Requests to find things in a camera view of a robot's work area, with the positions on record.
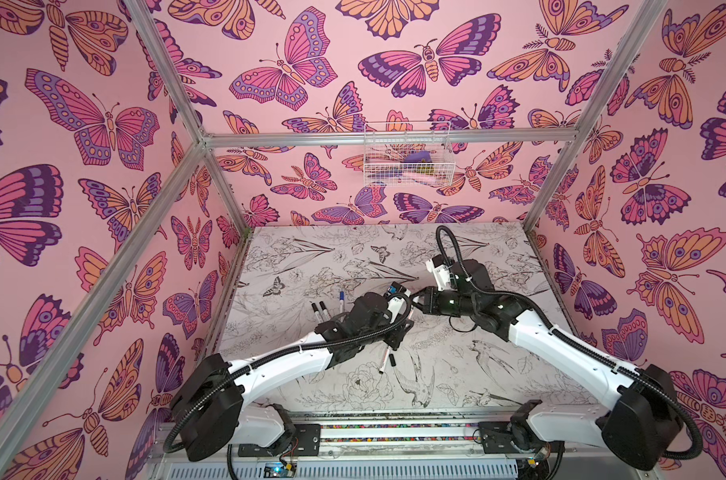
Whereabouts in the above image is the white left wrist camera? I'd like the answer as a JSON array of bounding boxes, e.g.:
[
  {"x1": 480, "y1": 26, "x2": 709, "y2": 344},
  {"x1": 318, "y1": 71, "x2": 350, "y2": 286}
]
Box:
[{"x1": 384, "y1": 282, "x2": 411, "y2": 321}]

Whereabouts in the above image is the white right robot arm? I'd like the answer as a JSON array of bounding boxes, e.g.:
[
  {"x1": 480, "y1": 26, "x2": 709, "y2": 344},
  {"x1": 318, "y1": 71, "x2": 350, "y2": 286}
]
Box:
[{"x1": 416, "y1": 256, "x2": 686, "y2": 471}]

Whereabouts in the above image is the aluminium frame left beam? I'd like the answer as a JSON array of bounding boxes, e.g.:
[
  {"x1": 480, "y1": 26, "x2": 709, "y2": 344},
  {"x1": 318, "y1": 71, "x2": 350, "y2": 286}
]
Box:
[{"x1": 0, "y1": 141, "x2": 205, "y2": 478}]

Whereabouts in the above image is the white wire basket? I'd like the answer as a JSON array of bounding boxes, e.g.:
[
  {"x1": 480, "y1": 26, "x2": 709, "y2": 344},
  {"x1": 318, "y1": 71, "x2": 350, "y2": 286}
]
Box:
[{"x1": 360, "y1": 140, "x2": 456, "y2": 189}]

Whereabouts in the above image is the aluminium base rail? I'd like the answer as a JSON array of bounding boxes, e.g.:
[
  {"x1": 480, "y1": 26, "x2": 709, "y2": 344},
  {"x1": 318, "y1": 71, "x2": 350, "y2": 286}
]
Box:
[{"x1": 145, "y1": 413, "x2": 562, "y2": 479}]

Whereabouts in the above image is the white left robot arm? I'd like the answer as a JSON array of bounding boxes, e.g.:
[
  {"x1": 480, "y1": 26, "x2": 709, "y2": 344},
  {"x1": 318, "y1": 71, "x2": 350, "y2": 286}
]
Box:
[{"x1": 163, "y1": 286, "x2": 412, "y2": 461}]

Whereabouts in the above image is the aluminium frame post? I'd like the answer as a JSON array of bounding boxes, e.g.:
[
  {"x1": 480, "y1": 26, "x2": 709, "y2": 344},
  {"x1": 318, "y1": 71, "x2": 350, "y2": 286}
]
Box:
[
  {"x1": 523, "y1": 0, "x2": 667, "y2": 233},
  {"x1": 125, "y1": 0, "x2": 249, "y2": 238}
]

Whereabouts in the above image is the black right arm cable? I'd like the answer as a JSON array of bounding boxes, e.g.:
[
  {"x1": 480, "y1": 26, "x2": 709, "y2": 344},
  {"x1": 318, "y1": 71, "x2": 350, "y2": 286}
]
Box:
[{"x1": 434, "y1": 224, "x2": 704, "y2": 462}]

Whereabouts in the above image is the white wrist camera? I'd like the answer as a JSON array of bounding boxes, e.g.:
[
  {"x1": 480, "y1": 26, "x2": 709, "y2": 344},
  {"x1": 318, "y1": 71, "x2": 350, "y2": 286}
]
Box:
[
  {"x1": 425, "y1": 255, "x2": 466, "y2": 292},
  {"x1": 384, "y1": 282, "x2": 411, "y2": 321}
]

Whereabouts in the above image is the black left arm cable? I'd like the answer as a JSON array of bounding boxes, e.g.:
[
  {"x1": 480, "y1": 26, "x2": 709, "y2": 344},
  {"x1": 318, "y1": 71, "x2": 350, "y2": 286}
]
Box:
[{"x1": 161, "y1": 290, "x2": 413, "y2": 455}]

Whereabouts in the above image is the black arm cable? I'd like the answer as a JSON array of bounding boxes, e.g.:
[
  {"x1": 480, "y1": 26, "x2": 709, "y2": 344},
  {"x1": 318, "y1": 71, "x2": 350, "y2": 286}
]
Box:
[
  {"x1": 161, "y1": 290, "x2": 413, "y2": 455},
  {"x1": 434, "y1": 224, "x2": 704, "y2": 462}
]

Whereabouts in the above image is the aluminium frame right post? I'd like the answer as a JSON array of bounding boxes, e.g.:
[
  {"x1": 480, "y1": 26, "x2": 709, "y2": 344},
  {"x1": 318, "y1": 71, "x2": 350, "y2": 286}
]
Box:
[{"x1": 523, "y1": 0, "x2": 667, "y2": 233}]

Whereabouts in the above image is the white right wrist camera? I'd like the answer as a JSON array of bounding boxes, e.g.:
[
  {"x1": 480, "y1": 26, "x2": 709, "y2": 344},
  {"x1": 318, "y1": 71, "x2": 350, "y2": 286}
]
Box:
[{"x1": 425, "y1": 255, "x2": 466, "y2": 292}]

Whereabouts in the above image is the aluminium frame crossbar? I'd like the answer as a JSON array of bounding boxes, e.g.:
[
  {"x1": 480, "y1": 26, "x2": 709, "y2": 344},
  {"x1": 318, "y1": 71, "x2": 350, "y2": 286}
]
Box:
[{"x1": 205, "y1": 128, "x2": 578, "y2": 148}]

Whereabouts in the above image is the green circuit board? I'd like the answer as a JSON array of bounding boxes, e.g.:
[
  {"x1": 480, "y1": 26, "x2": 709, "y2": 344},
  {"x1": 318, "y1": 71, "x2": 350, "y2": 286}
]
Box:
[{"x1": 263, "y1": 463, "x2": 296, "y2": 479}]

